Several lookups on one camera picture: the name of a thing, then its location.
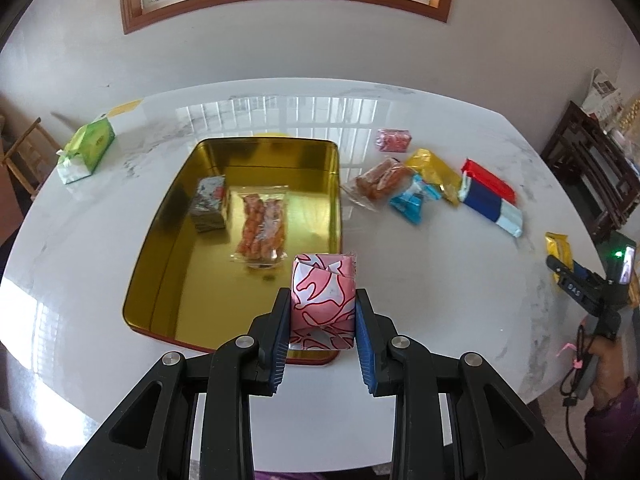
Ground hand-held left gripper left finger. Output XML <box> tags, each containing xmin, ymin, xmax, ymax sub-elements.
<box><xmin>62</xmin><ymin>289</ymin><xmax>292</xmax><ymax>480</ymax></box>

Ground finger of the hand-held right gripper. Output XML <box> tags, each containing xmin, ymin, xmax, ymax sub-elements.
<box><xmin>546</xmin><ymin>254</ymin><xmax>608</xmax><ymax>317</ymax></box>

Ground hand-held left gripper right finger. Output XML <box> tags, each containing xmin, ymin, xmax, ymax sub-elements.
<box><xmin>354</xmin><ymin>289</ymin><xmax>583</xmax><ymax>480</ymax></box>

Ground pink patterned snack packet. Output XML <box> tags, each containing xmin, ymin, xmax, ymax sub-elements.
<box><xmin>289</xmin><ymin>252</ymin><xmax>358</xmax><ymax>352</ymax></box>

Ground blue and white snack packet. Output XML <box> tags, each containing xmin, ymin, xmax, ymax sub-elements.
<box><xmin>457</xmin><ymin>175</ymin><xmax>524</xmax><ymax>237</ymax></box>

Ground gold-lined red tin box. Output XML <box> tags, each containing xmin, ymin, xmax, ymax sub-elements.
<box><xmin>122</xmin><ymin>138</ymin><xmax>343</xmax><ymax>367</ymax></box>

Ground small blue snack packet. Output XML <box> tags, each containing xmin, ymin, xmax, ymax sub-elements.
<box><xmin>389</xmin><ymin>175</ymin><xmax>441</xmax><ymax>225</ymax></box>

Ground clear sausage snack packet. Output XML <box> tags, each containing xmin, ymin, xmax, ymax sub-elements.
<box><xmin>342</xmin><ymin>157</ymin><xmax>416</xmax><ymax>208</ymax></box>
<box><xmin>231</xmin><ymin>186</ymin><xmax>292</xmax><ymax>267</ymax></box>

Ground person's right forearm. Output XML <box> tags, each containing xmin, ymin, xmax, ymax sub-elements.
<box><xmin>585</xmin><ymin>377</ymin><xmax>640</xmax><ymax>480</ymax></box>

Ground person's right hand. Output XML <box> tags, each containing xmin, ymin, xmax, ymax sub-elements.
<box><xmin>590</xmin><ymin>337</ymin><xmax>636</xmax><ymax>411</ymax></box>

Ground gold foil snack packet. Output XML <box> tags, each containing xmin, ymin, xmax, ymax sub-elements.
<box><xmin>544</xmin><ymin>231</ymin><xmax>573</xmax><ymax>286</ymax></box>
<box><xmin>404</xmin><ymin>148</ymin><xmax>463</xmax><ymax>207</ymax></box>

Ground dark wooden cabinet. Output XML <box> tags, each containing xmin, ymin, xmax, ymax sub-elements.
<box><xmin>540</xmin><ymin>101</ymin><xmax>640</xmax><ymax>243</ymax></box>

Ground silver and red snack packet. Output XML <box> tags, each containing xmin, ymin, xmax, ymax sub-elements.
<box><xmin>189</xmin><ymin>175</ymin><xmax>232</xmax><ymax>233</ymax></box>

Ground stack of newspapers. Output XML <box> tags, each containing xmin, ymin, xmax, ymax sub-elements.
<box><xmin>582</xmin><ymin>67</ymin><xmax>625</xmax><ymax>118</ymax></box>

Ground small pink snack packet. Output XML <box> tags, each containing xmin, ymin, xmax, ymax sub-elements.
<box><xmin>376</xmin><ymin>128</ymin><xmax>416</xmax><ymax>153</ymax></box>

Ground green tissue pack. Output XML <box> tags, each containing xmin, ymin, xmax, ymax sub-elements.
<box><xmin>56</xmin><ymin>116</ymin><xmax>117</xmax><ymax>185</ymax></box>

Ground yellow card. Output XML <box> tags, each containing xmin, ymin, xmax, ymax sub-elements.
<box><xmin>107</xmin><ymin>100</ymin><xmax>145</xmax><ymax>118</ymax></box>

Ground light wooden chair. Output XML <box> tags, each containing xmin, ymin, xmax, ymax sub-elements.
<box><xmin>2</xmin><ymin>117</ymin><xmax>58</xmax><ymax>201</ymax></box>

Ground pink cable tie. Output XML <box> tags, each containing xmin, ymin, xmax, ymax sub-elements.
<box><xmin>564</xmin><ymin>342</ymin><xmax>588</xmax><ymax>370</ymax></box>

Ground black cable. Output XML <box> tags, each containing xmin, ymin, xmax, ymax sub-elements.
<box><xmin>559</xmin><ymin>324</ymin><xmax>598</xmax><ymax>463</ymax></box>

